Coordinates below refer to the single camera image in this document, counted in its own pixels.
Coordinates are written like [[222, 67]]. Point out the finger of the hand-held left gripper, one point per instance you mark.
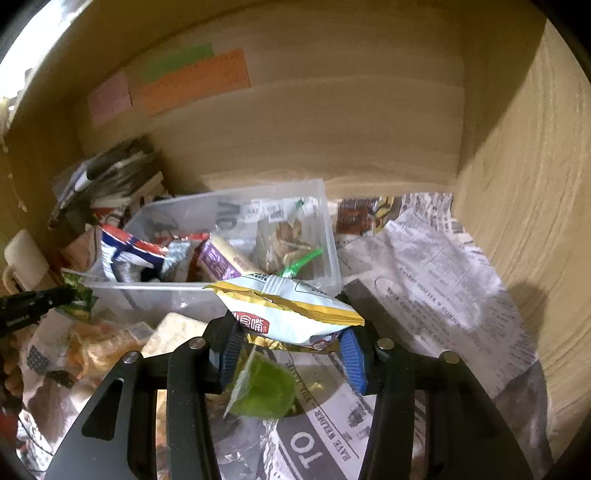
[[32, 304]]

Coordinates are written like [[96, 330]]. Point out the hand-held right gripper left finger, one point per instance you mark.
[[229, 355]]

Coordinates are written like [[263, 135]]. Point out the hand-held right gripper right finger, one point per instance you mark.
[[355, 357]]

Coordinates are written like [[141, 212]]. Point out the green snack packet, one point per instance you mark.
[[81, 300]]

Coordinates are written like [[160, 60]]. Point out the white and yellow snack packet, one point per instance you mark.
[[281, 314]]

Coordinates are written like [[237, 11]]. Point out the clear plastic container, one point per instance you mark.
[[184, 300]]

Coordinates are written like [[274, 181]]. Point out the beige plastic object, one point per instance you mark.
[[25, 261]]

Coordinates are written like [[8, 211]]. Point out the green jelly packet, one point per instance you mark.
[[265, 390]]

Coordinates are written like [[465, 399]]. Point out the cream cracker packet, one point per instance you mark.
[[173, 332]]

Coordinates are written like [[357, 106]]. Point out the orange snack packet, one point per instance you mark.
[[104, 346]]

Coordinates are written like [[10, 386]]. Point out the purple and yellow snack bar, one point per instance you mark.
[[226, 261]]

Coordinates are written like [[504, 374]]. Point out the silver snack packet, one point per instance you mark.
[[178, 258]]

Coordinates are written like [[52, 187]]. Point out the red white blue snack packet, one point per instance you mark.
[[129, 251]]

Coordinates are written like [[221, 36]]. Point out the newspaper sheet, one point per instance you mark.
[[438, 277]]

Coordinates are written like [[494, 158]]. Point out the clear nut packet green seal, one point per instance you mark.
[[288, 240]]

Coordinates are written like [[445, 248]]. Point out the stack of dark booklets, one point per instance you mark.
[[111, 175]]

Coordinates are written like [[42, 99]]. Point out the pink sticky note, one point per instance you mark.
[[110, 99]]

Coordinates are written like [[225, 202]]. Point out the orange sticky note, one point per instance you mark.
[[196, 83]]

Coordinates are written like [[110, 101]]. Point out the green sticky note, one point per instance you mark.
[[178, 62]]

